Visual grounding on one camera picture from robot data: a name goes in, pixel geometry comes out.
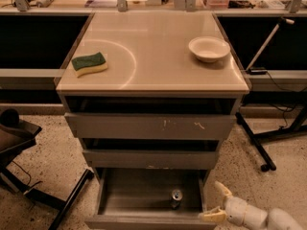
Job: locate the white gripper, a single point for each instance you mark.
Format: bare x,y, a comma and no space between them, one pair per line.
236,207

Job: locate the white bowl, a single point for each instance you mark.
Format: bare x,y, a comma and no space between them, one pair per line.
209,49

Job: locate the grey drawer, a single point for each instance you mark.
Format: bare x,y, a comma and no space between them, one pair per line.
139,199
150,126
150,159

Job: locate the grey middle drawer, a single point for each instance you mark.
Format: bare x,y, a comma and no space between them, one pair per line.
150,159

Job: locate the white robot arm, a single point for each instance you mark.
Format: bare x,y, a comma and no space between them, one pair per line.
274,219

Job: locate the grey bottom drawer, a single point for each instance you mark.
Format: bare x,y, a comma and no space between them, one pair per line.
139,199

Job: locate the black stand base right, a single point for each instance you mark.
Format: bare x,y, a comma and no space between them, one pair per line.
298,127

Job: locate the grey top drawer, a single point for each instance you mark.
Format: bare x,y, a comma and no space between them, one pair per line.
150,126

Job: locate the black chair left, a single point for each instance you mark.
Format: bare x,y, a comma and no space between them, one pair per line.
54,165

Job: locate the grey drawer cabinet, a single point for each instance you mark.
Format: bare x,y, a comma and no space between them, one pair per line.
150,70

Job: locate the green yellow sponge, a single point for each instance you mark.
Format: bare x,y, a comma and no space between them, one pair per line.
90,64

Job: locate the silver redbull can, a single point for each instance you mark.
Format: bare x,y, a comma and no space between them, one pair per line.
176,198

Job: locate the white pole with clamp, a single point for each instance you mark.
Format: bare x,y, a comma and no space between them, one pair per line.
257,71

